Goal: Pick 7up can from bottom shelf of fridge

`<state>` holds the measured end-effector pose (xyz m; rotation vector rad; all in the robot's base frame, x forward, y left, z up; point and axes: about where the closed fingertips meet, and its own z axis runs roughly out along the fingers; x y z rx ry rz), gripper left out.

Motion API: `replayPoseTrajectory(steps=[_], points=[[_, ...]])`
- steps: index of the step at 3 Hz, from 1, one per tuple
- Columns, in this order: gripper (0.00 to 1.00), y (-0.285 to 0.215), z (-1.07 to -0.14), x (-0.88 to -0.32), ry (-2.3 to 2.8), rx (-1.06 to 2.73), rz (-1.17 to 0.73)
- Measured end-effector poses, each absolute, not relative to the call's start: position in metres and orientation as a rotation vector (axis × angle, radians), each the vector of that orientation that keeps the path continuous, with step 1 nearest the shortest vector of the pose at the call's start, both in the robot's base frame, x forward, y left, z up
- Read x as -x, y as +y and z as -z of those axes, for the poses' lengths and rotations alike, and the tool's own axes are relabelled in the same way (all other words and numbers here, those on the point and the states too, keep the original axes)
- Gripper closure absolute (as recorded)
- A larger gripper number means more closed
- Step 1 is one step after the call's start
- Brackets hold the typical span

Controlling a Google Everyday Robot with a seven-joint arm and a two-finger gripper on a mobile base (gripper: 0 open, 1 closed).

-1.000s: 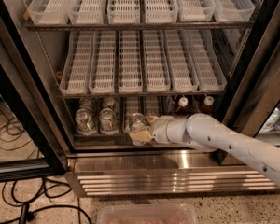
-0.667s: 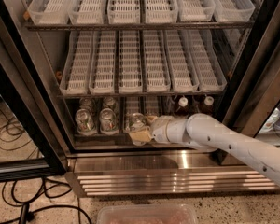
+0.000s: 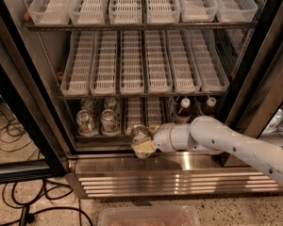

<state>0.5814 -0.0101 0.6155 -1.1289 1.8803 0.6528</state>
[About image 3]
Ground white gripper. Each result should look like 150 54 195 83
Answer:
131 123 175 155

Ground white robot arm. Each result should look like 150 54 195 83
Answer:
131 116 283 186

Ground bottom shelf empty tray right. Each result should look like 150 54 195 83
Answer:
146 97 164 127

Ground stainless steel fridge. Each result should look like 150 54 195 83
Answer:
0 0 283 200

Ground open fridge door left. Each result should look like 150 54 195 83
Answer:
0 9 68 184

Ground left tea bottle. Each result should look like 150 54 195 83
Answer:
170 97 191 124

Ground tea bottle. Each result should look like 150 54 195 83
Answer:
195 96 217 117
170 97 191 124

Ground right tea bottle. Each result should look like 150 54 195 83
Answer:
195 96 217 117

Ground clear plastic container on floor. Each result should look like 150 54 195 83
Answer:
97 205 201 226

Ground black floor cables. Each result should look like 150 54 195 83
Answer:
0 116 94 226

